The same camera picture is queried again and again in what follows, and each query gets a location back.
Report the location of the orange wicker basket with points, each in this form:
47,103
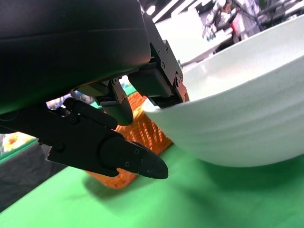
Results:
147,133

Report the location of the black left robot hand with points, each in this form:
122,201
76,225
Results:
71,47

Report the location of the black backdrop cloth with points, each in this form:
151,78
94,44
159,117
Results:
21,175

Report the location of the green table cloth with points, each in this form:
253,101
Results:
190,202

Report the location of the pale green bowl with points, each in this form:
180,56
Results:
237,107

